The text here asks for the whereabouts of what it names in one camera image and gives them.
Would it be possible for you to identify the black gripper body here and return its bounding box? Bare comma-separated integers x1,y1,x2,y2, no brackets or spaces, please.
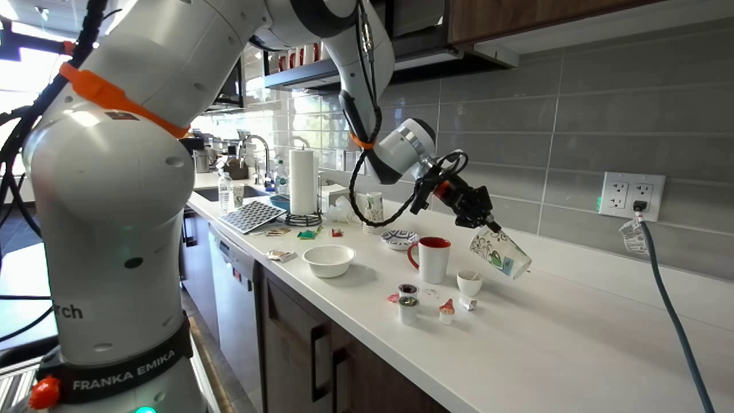
415,168,496,227

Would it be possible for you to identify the clear glass cup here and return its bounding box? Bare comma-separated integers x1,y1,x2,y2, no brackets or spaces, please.
468,224,534,282

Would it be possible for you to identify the small white cup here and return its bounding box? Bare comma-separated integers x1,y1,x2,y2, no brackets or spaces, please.
455,267,486,301

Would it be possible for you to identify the white printed paper cup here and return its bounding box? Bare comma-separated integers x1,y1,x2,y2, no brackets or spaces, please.
356,191,389,227

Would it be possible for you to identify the white mug red inside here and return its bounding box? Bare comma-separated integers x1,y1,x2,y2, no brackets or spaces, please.
406,234,455,286

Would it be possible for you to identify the crumpled clear plastic bag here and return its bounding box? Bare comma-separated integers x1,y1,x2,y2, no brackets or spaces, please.
317,181,360,224

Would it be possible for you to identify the white outlet with plug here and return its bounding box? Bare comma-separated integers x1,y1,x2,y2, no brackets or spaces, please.
597,170,668,224

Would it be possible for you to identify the white ceramic bowl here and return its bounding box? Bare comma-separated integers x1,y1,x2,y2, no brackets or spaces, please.
304,242,359,280

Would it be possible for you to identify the white paper towel roll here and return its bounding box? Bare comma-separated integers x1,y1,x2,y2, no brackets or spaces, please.
288,146,319,218

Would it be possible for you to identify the clear snack packet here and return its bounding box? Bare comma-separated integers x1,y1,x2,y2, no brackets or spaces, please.
264,248,300,266

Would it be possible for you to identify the chrome faucet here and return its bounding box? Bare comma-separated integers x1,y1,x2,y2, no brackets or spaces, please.
244,131,275,187

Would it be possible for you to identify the grey grid drying rack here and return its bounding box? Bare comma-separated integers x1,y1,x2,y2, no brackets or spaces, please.
220,200,288,236

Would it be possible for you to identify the wooden base cabinet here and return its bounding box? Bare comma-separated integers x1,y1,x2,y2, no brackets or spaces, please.
256,262,455,413

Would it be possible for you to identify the clear drinking glass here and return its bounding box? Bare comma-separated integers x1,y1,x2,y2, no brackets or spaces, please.
228,181,249,211

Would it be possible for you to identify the dark kettle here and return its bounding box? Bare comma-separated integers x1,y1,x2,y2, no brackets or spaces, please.
215,145,252,184

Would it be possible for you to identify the kitchen sink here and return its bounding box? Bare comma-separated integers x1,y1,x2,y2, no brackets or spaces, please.
192,181,268,205

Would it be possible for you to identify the clear plastic bottle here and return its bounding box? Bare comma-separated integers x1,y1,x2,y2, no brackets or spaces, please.
215,170,235,212

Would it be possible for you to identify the stainless dishwasher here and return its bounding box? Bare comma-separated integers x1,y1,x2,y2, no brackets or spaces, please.
205,223,268,413

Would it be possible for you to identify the black coffee machine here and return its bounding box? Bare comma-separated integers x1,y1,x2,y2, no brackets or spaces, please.
192,126,218,171

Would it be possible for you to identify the black shelving unit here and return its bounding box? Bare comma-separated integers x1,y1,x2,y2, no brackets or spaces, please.
202,53,249,114

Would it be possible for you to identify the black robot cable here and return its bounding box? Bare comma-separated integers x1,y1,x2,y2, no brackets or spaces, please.
347,146,471,230

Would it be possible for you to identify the orange strap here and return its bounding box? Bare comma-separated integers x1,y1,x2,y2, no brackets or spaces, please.
57,61,192,139
350,131,378,154

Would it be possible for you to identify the clear cable tag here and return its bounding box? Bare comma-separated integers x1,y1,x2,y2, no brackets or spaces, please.
618,212,654,259

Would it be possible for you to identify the grey wall shelf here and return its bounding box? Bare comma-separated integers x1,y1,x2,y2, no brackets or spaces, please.
261,32,511,91

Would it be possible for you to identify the black wire towel holder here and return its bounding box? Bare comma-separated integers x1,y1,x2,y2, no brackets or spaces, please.
285,132,327,230

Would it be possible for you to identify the blue green power cable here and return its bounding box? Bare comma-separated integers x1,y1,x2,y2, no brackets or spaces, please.
631,200,719,413

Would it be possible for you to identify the wooden wall cabinet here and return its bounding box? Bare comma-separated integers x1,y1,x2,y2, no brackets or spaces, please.
446,0,663,46

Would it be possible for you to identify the black cabinet handle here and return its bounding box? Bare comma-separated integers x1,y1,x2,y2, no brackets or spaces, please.
308,322,335,404
334,347,356,413

